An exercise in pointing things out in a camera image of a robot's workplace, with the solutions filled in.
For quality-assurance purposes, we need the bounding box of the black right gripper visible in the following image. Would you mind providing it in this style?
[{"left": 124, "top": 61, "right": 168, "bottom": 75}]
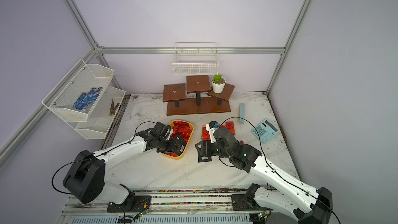
[{"left": 196, "top": 139, "right": 233, "bottom": 158}]

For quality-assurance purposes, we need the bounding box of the yellow plastic storage box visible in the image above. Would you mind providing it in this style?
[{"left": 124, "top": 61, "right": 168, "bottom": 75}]
[{"left": 163, "top": 120, "right": 194, "bottom": 160}]

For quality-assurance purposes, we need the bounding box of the red tea bag packet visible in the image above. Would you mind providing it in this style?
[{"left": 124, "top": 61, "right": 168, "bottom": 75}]
[
  {"left": 226, "top": 121, "right": 236, "bottom": 135},
  {"left": 201, "top": 125, "right": 210, "bottom": 140}
]

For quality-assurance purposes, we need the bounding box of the black tea bag packet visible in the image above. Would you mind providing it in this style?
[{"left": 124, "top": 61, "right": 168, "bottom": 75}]
[{"left": 198, "top": 150, "right": 212, "bottom": 163}]

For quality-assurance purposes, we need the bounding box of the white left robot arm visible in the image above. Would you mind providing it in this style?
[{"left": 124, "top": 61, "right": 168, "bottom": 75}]
[{"left": 63, "top": 127, "right": 188, "bottom": 205}]

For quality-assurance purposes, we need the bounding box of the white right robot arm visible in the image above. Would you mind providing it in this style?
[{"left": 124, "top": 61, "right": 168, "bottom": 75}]
[{"left": 195, "top": 141, "right": 333, "bottom": 224}]

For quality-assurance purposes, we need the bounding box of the teal calculator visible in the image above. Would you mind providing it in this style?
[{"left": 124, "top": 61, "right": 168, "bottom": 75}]
[{"left": 251, "top": 119, "right": 280, "bottom": 144}]

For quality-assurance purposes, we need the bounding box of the pale green eraser block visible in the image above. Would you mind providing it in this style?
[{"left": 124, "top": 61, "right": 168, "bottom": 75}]
[{"left": 238, "top": 103, "right": 245, "bottom": 124}]

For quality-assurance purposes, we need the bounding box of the brown wooden tiered stand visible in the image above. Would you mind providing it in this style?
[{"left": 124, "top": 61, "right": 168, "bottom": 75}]
[{"left": 162, "top": 75, "right": 235, "bottom": 116}]

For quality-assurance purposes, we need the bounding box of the brown twig bundle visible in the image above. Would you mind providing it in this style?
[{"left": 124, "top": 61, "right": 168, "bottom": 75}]
[{"left": 109, "top": 99, "right": 120, "bottom": 116}]

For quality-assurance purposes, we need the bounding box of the white potted green plant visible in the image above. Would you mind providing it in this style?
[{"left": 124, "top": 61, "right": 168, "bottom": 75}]
[{"left": 211, "top": 74, "right": 226, "bottom": 94}]

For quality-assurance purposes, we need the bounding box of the lower white mesh shelf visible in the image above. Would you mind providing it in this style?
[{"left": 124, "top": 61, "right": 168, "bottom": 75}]
[{"left": 74, "top": 87, "right": 125, "bottom": 140}]

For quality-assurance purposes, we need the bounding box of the white mesh shelf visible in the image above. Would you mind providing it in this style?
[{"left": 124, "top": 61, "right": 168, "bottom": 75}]
[
  {"left": 41, "top": 60, "right": 114, "bottom": 122},
  {"left": 74, "top": 87, "right": 125, "bottom": 140}
]

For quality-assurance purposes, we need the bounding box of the blue dotted work glove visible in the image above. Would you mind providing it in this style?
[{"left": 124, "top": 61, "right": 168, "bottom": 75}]
[{"left": 73, "top": 87, "right": 103, "bottom": 111}]

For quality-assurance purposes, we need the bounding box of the upper white mesh shelf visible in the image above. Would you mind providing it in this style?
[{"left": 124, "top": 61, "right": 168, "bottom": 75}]
[{"left": 41, "top": 60, "right": 114, "bottom": 122}]

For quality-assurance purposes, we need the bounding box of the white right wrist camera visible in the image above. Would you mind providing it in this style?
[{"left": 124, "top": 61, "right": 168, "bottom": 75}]
[{"left": 205, "top": 121, "right": 219, "bottom": 143}]

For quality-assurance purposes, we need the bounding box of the white wire wall basket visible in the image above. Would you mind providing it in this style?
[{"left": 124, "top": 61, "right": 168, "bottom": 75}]
[{"left": 172, "top": 42, "right": 219, "bottom": 76}]

